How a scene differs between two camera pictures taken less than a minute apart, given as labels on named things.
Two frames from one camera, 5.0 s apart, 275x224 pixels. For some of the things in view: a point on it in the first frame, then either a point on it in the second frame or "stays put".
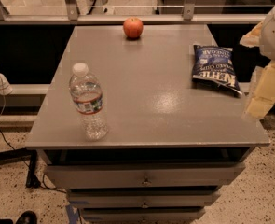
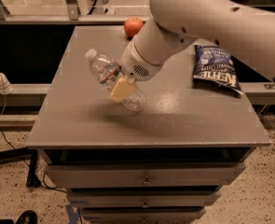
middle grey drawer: (141, 199) stays put
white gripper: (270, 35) to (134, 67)
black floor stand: (16, 155) stays put
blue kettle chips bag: (215, 64) stays put
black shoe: (27, 217) stays put
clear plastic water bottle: (89, 99) to (105, 68)
